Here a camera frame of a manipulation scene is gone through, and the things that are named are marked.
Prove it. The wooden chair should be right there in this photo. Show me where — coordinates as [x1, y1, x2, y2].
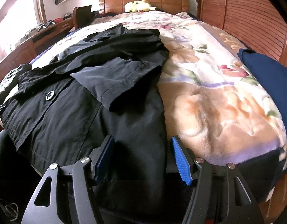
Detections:
[73, 5, 95, 28]

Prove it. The dark grey folded garment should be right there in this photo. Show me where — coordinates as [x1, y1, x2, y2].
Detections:
[0, 63, 33, 105]

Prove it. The window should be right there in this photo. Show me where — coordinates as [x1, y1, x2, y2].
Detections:
[0, 0, 47, 59]

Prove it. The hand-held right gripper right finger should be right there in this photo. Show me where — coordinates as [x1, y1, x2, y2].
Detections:
[171, 136, 265, 224]

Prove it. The black button coat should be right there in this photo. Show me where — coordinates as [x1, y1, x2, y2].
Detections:
[1, 23, 170, 175]

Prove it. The wooden desk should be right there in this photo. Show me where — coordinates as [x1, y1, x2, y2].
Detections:
[0, 17, 75, 87]

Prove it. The wooden bed headboard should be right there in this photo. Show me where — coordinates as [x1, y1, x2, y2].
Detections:
[99, 0, 189, 14]

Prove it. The floral blanket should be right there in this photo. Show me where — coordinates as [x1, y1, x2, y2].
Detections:
[29, 12, 287, 192]

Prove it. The yellow plush toy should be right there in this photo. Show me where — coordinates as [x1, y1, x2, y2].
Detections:
[124, 0, 155, 13]

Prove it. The black tool on stand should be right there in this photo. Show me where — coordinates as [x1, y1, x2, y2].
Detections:
[38, 21, 55, 29]

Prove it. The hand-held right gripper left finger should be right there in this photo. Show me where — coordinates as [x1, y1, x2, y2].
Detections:
[24, 135, 115, 224]

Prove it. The navy folded cloth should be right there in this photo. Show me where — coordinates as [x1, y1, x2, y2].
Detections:
[237, 49, 287, 133]

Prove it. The wooden slatted wardrobe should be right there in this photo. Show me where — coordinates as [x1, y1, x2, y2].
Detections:
[197, 0, 287, 68]

